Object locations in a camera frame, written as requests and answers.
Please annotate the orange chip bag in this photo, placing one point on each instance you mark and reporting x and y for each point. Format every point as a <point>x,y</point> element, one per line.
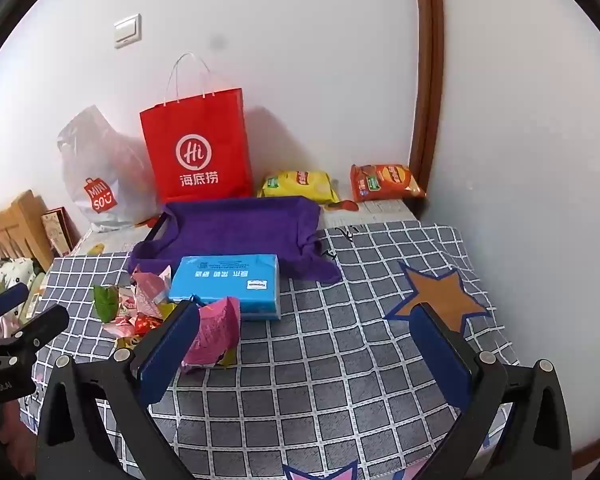
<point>385,180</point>

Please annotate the yellow chip bag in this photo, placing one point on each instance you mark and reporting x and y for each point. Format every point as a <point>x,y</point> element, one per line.
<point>300,182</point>

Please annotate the red paper bag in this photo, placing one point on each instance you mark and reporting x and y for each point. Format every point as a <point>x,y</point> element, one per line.
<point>194,125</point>

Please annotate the pale pink snack packet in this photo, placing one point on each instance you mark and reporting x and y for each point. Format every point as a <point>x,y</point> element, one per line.
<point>149,287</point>

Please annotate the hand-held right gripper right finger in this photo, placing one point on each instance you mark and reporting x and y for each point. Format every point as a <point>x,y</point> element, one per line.
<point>440,355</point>

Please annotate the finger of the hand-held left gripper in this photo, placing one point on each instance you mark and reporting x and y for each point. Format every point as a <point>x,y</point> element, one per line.
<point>12,297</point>
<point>47,322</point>

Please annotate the blue tissue pack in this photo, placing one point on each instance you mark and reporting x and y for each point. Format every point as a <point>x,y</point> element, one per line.
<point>224,280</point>

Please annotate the pile of mixed small snacks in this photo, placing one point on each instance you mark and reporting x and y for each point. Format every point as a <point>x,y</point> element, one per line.
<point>144,324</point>

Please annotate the grey checked blanket with stars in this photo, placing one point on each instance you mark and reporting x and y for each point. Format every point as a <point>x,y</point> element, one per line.
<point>330,360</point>

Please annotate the purple cloth-lined tray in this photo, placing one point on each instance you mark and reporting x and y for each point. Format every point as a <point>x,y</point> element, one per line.
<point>240,225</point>

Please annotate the brown wooden door frame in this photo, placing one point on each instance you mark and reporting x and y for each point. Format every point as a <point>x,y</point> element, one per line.
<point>427,85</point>

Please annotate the green snack packet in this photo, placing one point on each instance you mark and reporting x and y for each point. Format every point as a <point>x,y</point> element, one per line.
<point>104,302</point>

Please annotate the wooden headboard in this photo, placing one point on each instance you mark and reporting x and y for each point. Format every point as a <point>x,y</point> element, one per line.
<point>14,225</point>

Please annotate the bright pink snack packet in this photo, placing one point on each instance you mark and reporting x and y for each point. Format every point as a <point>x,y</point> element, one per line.
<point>212,330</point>

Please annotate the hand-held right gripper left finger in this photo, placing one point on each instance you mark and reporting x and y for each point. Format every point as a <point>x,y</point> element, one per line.
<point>172,350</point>

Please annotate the white plastic bag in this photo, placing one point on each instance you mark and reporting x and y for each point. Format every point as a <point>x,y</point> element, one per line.
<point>94,160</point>

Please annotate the white light switch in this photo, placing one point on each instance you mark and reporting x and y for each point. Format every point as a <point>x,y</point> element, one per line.
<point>128,30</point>

